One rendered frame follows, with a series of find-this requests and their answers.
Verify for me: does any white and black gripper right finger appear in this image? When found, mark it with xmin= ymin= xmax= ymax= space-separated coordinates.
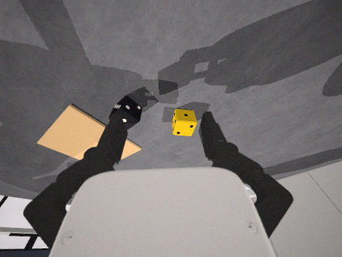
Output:
xmin=199 ymin=111 xmax=293 ymax=239

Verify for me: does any black die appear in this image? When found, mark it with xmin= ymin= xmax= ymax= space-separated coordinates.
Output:
xmin=109 ymin=95 xmax=143 ymax=130

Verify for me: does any tan flat mat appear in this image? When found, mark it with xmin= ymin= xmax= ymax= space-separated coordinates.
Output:
xmin=38 ymin=105 xmax=141 ymax=160

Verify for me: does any yellow die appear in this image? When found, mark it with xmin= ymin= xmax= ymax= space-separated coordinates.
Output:
xmin=172 ymin=109 xmax=197 ymax=136

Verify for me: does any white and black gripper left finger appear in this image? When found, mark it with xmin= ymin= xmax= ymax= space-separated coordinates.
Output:
xmin=23 ymin=114 xmax=128 ymax=250

